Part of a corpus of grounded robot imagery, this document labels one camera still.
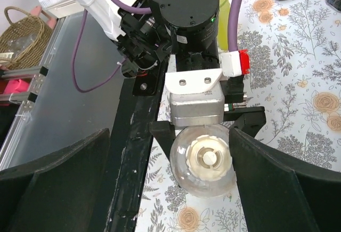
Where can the yellow-green glue bottle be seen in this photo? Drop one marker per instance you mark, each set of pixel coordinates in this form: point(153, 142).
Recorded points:
point(222, 36)

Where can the white bottle cap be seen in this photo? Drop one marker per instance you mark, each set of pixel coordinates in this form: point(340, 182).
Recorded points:
point(208, 158)

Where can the woven wicker basket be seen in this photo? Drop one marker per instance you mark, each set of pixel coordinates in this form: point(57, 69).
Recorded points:
point(25, 40)

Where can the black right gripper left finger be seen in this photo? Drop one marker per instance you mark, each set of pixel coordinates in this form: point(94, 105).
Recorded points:
point(56, 192)

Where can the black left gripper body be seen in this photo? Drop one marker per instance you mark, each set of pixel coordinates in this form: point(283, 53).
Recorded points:
point(247, 119)

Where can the floral patterned table mat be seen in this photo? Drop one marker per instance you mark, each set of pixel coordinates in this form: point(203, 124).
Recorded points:
point(294, 49)

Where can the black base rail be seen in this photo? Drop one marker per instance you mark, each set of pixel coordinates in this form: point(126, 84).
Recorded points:
point(131, 143)

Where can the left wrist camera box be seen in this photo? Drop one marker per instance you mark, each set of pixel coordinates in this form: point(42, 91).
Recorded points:
point(195, 97)

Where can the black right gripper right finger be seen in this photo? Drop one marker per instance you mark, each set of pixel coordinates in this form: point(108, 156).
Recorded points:
point(282, 193)

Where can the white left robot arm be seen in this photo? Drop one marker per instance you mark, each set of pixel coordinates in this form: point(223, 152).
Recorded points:
point(183, 64)

